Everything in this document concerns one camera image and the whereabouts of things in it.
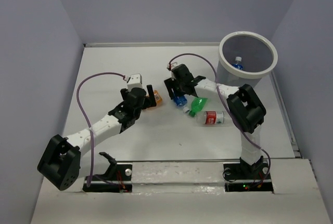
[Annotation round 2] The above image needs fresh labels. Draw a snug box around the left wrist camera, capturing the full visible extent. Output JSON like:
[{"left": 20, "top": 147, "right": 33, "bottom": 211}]
[{"left": 127, "top": 73, "right": 143, "bottom": 91}]

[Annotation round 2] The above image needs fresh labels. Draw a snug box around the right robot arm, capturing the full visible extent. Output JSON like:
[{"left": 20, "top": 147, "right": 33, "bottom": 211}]
[{"left": 164, "top": 64, "right": 271, "bottom": 182}]

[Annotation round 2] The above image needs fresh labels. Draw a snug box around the orange juice bottle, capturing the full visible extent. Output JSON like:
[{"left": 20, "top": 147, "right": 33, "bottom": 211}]
[{"left": 153, "top": 90, "right": 163, "bottom": 107}]

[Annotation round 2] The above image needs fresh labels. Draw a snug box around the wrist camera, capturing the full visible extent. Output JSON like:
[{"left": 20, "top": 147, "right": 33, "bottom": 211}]
[
  {"left": 166, "top": 62, "right": 181, "bottom": 72},
  {"left": 127, "top": 73, "right": 143, "bottom": 91}
]

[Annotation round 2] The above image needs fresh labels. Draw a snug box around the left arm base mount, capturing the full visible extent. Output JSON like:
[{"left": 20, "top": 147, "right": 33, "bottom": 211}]
[{"left": 82, "top": 152, "right": 133, "bottom": 193}]

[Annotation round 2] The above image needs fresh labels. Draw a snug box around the red-label clear bottle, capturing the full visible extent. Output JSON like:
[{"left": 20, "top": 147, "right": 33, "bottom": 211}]
[{"left": 195, "top": 111, "right": 233, "bottom": 126}]

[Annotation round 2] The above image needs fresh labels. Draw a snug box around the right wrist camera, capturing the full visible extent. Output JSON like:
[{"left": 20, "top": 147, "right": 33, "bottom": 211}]
[{"left": 166, "top": 62, "right": 181, "bottom": 72}]

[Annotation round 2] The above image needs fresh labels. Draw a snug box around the green plastic bottle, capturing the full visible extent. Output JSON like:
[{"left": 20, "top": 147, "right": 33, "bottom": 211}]
[{"left": 189, "top": 97, "right": 208, "bottom": 117}]

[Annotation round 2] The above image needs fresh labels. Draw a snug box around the large blue-label clear bottle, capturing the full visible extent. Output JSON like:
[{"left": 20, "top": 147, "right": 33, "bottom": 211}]
[{"left": 232, "top": 56, "right": 244, "bottom": 70}]

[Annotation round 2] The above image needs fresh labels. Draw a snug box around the grey bin with white rim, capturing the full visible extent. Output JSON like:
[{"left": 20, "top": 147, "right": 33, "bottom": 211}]
[{"left": 216, "top": 31, "right": 278, "bottom": 87}]

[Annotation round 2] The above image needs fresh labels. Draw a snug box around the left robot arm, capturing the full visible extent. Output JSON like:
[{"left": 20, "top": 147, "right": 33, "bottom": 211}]
[{"left": 37, "top": 85, "right": 157, "bottom": 191}]

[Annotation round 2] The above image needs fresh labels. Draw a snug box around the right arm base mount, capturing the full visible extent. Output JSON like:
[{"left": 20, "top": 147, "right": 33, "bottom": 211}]
[{"left": 222, "top": 163, "right": 274, "bottom": 193}]

